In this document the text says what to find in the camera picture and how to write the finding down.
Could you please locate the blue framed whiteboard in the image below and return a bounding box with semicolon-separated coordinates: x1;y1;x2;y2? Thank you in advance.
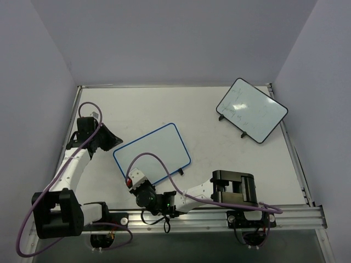
112;122;191;186

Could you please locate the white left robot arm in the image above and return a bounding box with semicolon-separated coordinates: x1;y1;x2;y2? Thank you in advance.
31;117;123;239

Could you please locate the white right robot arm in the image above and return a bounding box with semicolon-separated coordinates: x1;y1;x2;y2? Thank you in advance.
127;168;263;226

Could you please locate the black framed whiteboard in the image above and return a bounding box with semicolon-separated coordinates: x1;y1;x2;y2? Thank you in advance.
216;78;288;144

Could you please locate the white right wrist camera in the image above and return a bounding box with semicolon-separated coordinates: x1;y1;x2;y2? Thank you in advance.
126;168;150;192

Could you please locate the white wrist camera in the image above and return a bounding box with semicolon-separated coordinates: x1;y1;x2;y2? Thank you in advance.
126;168;150;192
90;111;99;119

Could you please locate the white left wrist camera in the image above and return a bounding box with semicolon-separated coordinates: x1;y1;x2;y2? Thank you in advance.
90;111;99;119

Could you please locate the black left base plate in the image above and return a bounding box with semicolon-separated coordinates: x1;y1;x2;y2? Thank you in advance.
106;210;129;227

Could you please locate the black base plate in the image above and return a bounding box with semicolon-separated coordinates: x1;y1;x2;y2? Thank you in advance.
226;210;276;229
106;210;129;227

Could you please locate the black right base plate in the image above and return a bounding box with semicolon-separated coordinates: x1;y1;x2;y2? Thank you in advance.
226;210;276;229

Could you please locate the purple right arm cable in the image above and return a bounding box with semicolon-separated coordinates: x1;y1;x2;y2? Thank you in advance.
127;152;284;214

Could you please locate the aluminium mounting rail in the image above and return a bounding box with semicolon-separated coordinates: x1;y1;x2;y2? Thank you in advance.
30;205;329;236

